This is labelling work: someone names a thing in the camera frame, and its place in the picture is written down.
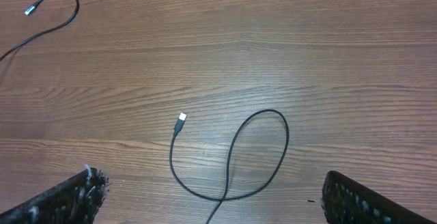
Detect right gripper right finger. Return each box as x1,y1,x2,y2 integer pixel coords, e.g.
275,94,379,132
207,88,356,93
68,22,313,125
321,171,436,224

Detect black USB cable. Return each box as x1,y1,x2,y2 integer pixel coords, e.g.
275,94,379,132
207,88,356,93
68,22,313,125
169,109,290,224
0,0,81,62

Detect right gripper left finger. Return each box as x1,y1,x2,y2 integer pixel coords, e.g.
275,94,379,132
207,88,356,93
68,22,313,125
1,166,109,224

